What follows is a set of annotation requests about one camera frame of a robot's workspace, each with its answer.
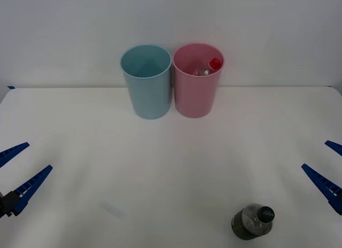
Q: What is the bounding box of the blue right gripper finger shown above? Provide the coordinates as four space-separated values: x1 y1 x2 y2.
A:
301 163 342 216
324 140 342 154

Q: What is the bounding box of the pale blue plastic bin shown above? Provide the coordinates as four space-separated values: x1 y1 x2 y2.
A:
120 44 172 120

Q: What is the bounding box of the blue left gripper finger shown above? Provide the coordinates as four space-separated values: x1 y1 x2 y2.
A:
5 165 53 216
0 142 30 169

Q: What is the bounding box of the pink plastic bin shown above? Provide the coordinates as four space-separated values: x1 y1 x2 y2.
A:
172 43 226 119

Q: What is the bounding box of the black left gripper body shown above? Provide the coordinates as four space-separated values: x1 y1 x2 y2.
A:
0 192 10 220

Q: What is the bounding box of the clear bottle with red cap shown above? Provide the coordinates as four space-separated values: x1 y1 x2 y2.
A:
192 58 222 76

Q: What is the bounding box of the dark bottle with black cap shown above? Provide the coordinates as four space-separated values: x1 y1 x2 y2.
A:
230 203 276 242

